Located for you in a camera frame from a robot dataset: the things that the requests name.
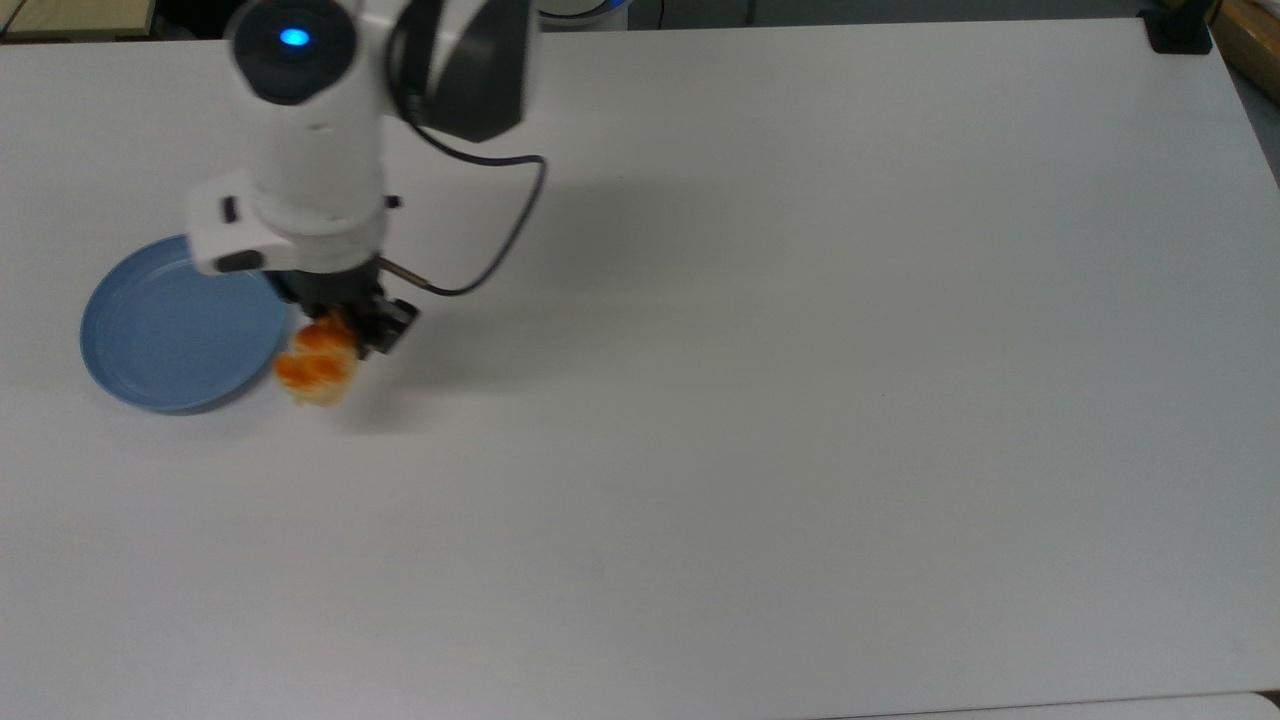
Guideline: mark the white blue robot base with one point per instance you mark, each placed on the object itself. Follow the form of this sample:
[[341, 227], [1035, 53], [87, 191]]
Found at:
[[580, 10]]

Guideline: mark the black table clamp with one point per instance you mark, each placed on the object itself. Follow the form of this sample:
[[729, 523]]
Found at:
[[1178, 28]]

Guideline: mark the blue round plate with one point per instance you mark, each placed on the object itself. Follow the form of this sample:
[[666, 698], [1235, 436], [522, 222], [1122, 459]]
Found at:
[[175, 330]]

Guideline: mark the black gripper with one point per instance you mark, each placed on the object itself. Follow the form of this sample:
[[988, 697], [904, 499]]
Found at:
[[335, 285]]

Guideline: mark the orange glazed bread loaf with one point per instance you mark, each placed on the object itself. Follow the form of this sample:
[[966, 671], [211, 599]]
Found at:
[[318, 365]]

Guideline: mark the wooden board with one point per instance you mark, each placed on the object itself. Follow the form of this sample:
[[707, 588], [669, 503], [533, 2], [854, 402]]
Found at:
[[80, 15]]

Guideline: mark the brown wooden furniture edge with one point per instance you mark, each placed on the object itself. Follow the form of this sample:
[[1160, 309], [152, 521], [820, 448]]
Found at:
[[1250, 40]]

